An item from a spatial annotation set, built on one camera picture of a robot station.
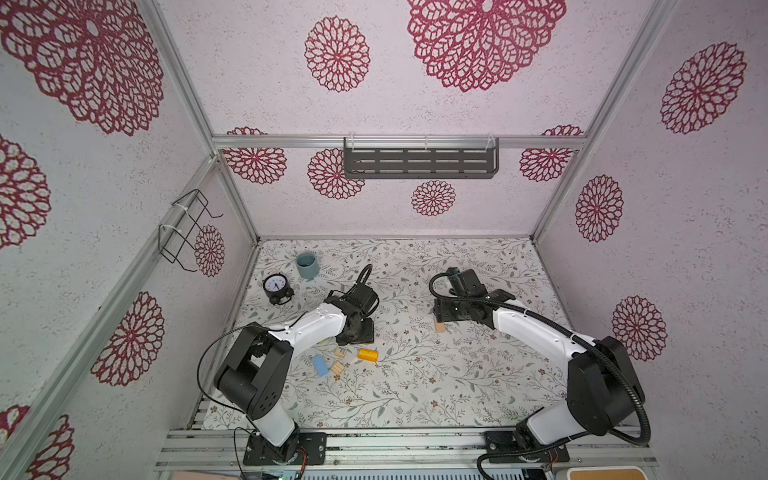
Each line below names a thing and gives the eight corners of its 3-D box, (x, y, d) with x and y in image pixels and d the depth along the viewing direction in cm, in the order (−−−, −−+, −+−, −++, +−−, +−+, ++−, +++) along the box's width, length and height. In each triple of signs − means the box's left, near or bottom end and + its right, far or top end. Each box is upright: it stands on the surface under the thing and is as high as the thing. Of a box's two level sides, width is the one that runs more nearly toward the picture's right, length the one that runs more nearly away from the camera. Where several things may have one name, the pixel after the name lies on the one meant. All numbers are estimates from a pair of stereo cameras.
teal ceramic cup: (298, 278, 111) (294, 267, 106) (301, 264, 115) (297, 252, 110) (317, 278, 111) (314, 267, 106) (320, 264, 115) (317, 252, 110)
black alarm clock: (273, 309, 102) (270, 303, 99) (261, 285, 109) (258, 279, 106) (297, 297, 105) (294, 291, 102) (284, 275, 112) (281, 269, 109)
